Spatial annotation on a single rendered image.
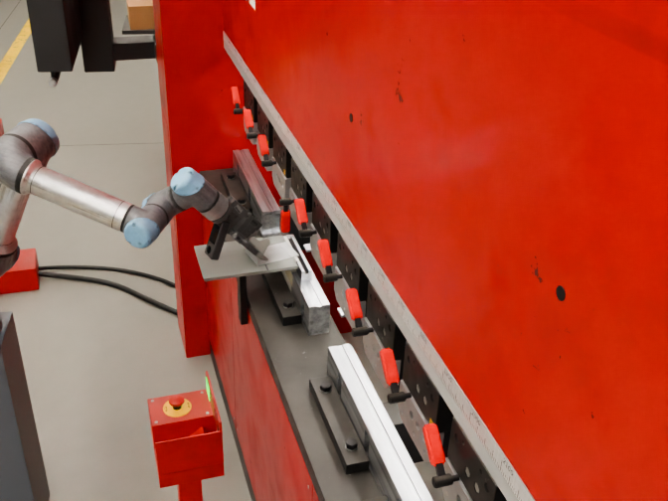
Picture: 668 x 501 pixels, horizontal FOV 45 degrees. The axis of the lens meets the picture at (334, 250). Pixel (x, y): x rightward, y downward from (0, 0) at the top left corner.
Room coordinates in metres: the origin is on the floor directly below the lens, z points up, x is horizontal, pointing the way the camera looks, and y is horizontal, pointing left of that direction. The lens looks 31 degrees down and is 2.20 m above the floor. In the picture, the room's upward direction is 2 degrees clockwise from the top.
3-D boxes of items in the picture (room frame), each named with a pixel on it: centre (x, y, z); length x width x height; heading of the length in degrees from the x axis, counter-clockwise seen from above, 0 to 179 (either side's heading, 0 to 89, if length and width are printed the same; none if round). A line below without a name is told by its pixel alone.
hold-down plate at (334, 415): (1.42, -0.02, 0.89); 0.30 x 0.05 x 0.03; 18
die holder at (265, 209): (2.54, 0.28, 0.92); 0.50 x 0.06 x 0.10; 18
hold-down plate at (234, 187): (2.57, 0.35, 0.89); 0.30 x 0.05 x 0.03; 18
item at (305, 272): (2.00, 0.10, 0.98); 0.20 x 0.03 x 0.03; 18
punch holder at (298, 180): (1.85, 0.06, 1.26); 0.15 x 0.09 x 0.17; 18
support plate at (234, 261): (1.97, 0.25, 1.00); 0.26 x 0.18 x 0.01; 108
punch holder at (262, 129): (2.23, 0.18, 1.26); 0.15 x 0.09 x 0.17; 18
